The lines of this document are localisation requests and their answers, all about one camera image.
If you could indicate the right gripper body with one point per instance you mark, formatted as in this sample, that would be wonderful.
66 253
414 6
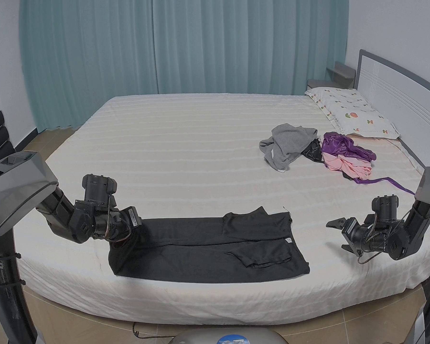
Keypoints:
358 237

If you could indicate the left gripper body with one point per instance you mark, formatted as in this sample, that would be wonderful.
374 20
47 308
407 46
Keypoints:
129 224

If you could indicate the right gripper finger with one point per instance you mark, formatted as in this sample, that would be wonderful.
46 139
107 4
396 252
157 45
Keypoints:
338 223
351 249

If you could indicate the black T-shirt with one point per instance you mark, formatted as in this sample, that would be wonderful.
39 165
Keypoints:
208 256

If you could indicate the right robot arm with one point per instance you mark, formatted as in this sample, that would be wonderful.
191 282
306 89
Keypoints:
412 228

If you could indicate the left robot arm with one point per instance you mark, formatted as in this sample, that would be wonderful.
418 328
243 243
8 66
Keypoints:
39 206

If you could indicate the bed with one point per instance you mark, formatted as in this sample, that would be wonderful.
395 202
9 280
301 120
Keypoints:
182 149

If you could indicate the pink garment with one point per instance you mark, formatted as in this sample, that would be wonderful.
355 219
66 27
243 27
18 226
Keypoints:
347 167

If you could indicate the black shiny garment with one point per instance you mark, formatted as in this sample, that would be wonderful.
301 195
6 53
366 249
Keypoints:
312 152

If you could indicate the purple garment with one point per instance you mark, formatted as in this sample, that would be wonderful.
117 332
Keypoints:
338 145

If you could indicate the grey garment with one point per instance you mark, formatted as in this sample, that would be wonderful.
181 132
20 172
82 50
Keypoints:
286 145

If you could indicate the white printed pillow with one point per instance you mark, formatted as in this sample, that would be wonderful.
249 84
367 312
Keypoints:
354 115

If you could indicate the grey bedside table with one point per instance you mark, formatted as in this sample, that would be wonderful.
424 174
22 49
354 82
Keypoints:
338 73

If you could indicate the blue-green curtain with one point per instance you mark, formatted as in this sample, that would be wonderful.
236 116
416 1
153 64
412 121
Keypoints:
93 48
243 38

